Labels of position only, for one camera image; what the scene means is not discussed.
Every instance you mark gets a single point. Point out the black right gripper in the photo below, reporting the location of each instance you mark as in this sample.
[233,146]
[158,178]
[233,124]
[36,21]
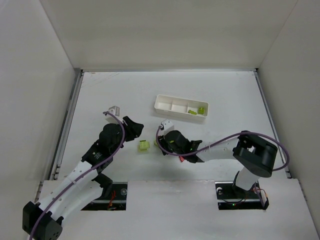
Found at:
[164,142]

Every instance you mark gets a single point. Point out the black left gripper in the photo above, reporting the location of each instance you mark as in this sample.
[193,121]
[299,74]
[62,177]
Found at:
[130,127]

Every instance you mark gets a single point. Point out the small lime lego stack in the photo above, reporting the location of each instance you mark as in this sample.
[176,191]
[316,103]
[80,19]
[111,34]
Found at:
[143,146]

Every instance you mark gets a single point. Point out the lime square lego brick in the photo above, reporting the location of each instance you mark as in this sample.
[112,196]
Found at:
[201,110]

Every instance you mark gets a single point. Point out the dark lime lego brick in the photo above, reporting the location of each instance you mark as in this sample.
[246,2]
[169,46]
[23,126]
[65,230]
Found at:
[192,112]

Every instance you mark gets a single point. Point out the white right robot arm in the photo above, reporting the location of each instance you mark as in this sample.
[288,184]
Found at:
[256,154]

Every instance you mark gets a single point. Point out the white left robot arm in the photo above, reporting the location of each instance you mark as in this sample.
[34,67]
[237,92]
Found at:
[44,219]

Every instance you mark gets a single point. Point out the white three-compartment tray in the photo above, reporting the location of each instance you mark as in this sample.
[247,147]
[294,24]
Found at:
[177,107]

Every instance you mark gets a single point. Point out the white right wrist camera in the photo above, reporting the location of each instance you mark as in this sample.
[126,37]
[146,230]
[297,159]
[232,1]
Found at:
[167,125]

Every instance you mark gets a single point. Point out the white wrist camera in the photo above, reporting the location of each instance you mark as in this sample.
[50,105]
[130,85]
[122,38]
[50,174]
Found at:
[113,113]
[167,125]

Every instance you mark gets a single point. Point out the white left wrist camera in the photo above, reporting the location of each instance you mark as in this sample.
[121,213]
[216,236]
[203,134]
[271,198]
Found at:
[113,113]

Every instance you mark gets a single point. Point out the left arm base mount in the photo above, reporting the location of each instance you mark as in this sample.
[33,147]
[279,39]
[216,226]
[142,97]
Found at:
[113,196]

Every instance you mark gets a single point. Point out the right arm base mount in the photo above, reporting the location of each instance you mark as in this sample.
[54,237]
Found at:
[230,197]

